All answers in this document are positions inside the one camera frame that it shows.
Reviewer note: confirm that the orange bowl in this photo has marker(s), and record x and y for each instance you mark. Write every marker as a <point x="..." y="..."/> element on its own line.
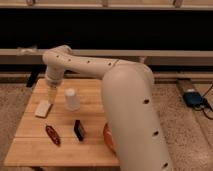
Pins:
<point x="107" y="135"/>

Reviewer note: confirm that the long wooden bench rail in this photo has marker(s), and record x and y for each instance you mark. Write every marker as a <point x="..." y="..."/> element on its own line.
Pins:
<point x="160" y="57"/>

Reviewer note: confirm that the blue device on floor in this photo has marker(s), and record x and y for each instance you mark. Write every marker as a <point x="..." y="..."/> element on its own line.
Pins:
<point x="192" y="98"/>

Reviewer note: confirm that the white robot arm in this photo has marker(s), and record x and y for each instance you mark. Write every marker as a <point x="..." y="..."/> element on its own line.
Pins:
<point x="126" y="91"/>

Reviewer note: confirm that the white eraser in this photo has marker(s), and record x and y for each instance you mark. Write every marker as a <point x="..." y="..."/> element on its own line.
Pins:
<point x="43" y="108"/>

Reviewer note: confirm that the black rectangular block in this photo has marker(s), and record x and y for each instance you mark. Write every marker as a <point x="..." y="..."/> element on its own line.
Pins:
<point x="79" y="130"/>

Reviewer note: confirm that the dark red patterned object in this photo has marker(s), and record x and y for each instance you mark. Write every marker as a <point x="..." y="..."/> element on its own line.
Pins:
<point x="53" y="135"/>

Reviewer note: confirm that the wooden table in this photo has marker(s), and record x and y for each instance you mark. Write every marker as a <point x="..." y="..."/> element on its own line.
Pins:
<point x="32" y="146"/>

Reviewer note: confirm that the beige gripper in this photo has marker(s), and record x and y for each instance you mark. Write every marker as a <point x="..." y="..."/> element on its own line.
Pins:
<point x="52" y="92"/>

